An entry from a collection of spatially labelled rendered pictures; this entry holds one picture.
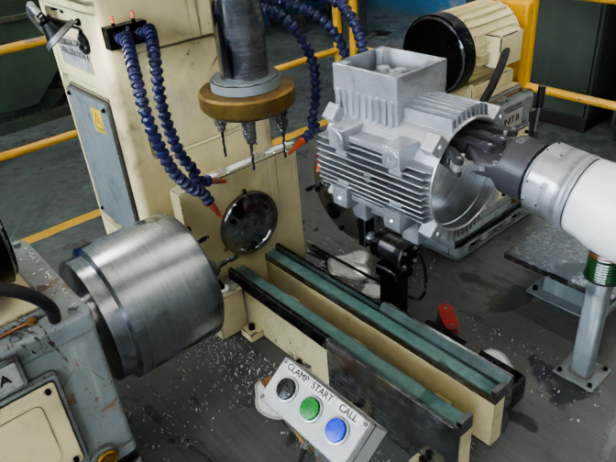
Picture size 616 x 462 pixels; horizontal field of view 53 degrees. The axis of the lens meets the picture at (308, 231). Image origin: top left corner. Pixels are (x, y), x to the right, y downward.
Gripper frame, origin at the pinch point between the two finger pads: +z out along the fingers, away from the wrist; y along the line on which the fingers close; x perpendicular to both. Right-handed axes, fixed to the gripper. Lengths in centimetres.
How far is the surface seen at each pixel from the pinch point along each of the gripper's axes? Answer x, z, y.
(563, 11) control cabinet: 77, 135, -308
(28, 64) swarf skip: 138, 429, -74
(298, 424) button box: 31.2, -10.8, 29.7
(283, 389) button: 29.7, -6.0, 28.2
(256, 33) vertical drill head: -2.5, 35.6, -0.6
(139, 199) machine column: 34, 55, 18
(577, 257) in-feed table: 44, -11, -49
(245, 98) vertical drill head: 7.5, 33.4, 4.0
